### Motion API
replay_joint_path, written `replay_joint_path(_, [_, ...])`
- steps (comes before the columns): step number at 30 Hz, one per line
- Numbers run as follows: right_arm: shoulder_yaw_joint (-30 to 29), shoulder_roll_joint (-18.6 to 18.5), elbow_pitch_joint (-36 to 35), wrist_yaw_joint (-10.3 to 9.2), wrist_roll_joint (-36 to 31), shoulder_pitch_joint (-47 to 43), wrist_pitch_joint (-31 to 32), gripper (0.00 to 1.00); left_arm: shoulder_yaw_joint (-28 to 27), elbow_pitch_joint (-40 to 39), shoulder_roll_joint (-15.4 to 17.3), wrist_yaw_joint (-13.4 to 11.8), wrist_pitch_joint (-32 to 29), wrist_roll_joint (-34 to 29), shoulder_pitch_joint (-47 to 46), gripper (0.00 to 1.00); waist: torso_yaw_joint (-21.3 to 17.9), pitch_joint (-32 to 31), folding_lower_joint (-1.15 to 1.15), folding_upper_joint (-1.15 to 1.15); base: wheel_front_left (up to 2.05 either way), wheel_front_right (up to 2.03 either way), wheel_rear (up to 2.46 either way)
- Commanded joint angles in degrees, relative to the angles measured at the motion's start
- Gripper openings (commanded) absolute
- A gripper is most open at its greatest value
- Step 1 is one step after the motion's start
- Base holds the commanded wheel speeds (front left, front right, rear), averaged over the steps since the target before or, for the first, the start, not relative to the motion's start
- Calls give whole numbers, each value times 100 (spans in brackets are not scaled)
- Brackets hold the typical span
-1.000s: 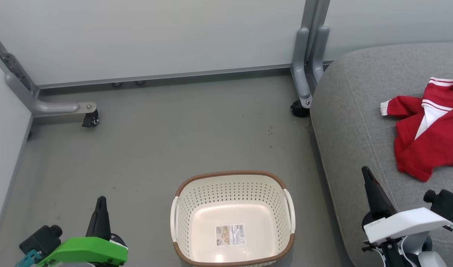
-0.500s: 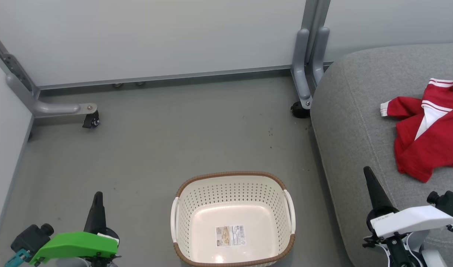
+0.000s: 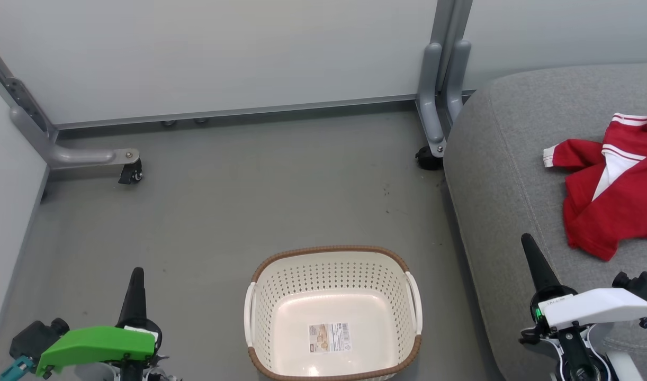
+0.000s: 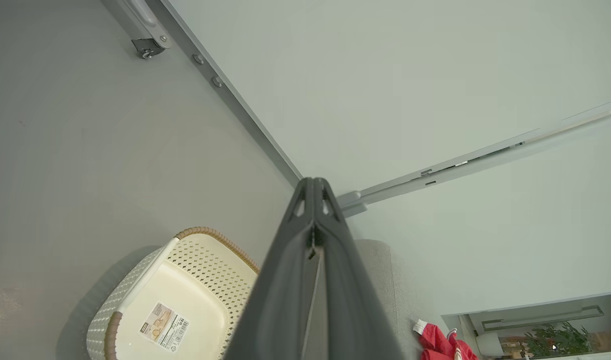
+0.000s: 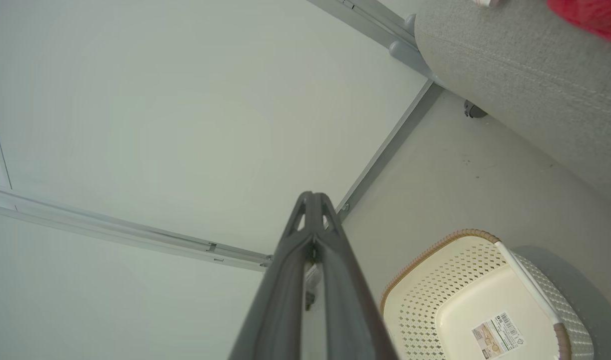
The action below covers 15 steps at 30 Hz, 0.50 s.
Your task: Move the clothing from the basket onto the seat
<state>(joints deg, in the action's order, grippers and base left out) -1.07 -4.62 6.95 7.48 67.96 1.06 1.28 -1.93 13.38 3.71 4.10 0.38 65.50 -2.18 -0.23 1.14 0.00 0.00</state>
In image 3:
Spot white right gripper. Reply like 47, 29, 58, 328
521, 233, 647, 332

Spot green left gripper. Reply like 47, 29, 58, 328
36, 267, 163, 381

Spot red garment with white trim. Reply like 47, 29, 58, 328
542, 112, 647, 262

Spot cream perforated laundry basket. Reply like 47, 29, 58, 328
243, 244, 424, 381

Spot grey fabric sofa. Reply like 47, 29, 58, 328
443, 62, 647, 381

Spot black caster wheel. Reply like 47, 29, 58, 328
415, 146, 444, 171
118, 159, 143, 185

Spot grey partition foot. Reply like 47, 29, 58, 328
445, 40, 472, 125
417, 42, 447, 158
0, 36, 141, 173

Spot white partition panel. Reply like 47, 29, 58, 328
0, 74, 50, 366
461, 0, 647, 90
0, 0, 442, 130

